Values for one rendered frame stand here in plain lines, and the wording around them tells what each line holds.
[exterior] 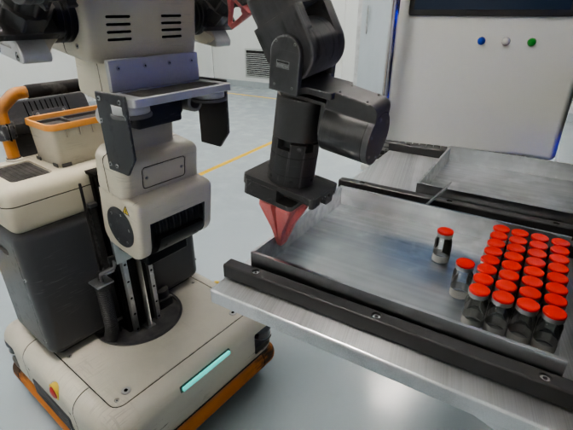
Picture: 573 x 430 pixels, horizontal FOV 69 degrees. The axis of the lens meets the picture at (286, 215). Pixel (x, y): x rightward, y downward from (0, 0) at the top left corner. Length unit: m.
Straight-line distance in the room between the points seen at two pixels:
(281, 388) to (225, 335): 0.33
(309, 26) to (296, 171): 0.16
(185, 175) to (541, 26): 0.98
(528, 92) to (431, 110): 0.25
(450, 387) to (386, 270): 0.19
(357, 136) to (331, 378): 1.27
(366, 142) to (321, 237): 0.23
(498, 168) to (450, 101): 0.40
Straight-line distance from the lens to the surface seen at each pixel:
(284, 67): 0.44
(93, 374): 1.34
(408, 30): 1.33
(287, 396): 1.55
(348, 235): 0.63
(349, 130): 0.43
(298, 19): 0.43
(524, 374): 0.44
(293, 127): 0.47
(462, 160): 1.00
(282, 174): 0.49
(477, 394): 0.44
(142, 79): 0.93
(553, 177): 1.00
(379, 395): 1.59
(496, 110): 1.35
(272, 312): 0.48
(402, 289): 0.53
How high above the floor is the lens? 1.19
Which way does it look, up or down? 26 degrees down
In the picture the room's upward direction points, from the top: straight up
